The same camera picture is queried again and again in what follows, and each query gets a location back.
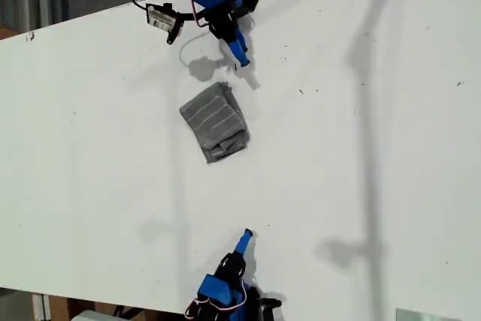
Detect grey striped square towel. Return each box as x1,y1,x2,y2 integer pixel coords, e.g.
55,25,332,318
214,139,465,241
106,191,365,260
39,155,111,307
178,80,251,165

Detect white container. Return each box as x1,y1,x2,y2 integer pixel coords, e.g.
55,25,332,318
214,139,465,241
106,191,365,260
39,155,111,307
73,309,117,321

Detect brown cardboard box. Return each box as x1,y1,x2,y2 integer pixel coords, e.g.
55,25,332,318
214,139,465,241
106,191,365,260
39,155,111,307
48,295,113,321

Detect white table leg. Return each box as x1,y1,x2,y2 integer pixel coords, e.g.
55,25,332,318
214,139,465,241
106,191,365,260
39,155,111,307
32,292,52,321

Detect black camera stalk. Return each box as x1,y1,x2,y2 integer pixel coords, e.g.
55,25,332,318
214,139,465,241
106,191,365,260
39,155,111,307
179,9,210,27

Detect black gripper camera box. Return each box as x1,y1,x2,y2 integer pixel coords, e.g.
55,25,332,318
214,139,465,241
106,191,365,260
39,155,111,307
259,297,283,321
145,2,186,46

